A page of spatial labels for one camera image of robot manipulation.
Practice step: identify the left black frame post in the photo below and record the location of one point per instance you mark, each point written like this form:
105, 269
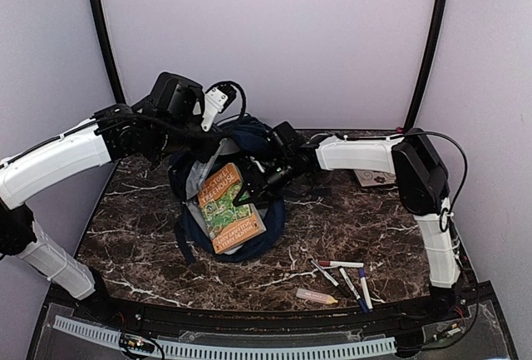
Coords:
108, 56

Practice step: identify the red cap white marker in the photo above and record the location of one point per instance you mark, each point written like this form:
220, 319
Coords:
344, 264

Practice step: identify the yellow tip highlighter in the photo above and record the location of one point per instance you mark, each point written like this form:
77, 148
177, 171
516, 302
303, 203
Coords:
315, 297

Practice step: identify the blue cap white marker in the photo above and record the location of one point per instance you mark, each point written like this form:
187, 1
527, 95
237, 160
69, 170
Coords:
365, 289

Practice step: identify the black cap white marker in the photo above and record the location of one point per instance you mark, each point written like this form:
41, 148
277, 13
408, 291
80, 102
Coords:
325, 273

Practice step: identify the black front rail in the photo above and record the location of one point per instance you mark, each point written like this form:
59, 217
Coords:
148, 312

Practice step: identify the orange Treehouse book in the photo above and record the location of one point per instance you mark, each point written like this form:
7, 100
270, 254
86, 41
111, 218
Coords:
228, 227

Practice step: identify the black white marker middle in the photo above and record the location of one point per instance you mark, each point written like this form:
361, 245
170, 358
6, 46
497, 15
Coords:
349, 282

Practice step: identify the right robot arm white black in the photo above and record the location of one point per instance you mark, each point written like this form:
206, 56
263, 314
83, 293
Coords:
421, 178

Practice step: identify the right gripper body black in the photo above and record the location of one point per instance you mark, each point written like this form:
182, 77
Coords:
277, 180

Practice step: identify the navy blue student backpack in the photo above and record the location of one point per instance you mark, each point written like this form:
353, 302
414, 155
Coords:
247, 141

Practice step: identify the black frame post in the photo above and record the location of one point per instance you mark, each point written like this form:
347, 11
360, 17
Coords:
429, 53
108, 56

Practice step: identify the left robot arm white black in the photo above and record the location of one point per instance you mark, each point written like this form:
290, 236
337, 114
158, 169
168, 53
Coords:
177, 113

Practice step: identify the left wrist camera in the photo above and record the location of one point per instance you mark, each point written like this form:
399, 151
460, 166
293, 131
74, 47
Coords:
216, 100

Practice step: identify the white slotted cable duct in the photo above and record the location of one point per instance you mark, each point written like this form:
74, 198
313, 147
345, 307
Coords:
219, 346

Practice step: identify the right black frame post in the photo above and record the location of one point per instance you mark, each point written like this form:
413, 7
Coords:
429, 53

